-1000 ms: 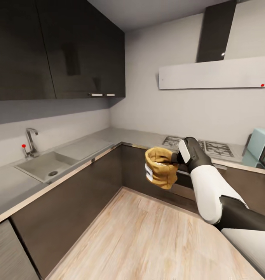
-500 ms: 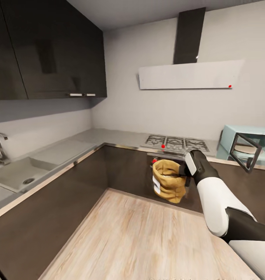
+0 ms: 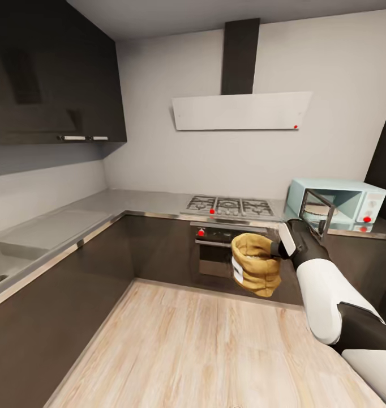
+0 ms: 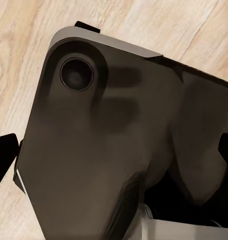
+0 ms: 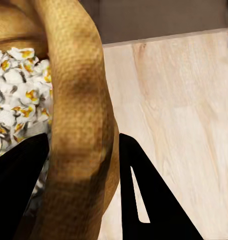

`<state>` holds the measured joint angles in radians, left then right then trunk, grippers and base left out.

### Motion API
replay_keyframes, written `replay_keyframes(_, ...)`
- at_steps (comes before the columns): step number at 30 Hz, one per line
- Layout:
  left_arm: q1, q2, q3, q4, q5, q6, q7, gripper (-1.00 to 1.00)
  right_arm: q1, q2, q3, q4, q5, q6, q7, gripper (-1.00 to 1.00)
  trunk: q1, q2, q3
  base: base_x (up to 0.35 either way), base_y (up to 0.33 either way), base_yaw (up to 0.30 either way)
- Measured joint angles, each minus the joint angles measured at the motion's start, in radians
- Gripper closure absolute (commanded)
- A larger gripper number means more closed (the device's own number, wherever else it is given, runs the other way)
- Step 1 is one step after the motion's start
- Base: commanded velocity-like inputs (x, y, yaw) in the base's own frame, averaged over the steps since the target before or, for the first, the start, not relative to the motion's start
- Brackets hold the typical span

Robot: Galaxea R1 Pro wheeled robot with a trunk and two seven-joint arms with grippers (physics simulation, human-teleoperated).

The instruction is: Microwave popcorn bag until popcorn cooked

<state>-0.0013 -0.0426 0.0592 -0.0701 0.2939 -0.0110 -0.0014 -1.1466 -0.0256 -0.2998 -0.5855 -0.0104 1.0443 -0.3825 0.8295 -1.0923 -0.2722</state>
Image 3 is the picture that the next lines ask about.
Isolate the popcorn bag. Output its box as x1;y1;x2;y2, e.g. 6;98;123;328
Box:
231;233;282;298

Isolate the microwave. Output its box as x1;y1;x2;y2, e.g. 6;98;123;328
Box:
288;177;386;241

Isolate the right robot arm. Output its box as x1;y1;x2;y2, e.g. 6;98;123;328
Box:
270;220;386;404

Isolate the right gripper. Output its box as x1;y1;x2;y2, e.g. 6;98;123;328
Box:
270;240;290;260

